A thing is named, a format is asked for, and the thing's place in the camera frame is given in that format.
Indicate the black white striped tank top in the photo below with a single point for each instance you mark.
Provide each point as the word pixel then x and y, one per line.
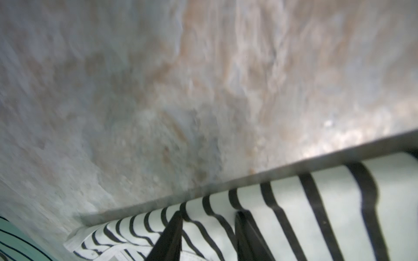
pixel 360 211

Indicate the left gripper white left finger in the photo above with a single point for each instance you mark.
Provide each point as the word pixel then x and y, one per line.
pixel 169 245

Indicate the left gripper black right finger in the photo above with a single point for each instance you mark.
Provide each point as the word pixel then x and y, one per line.
pixel 250 244

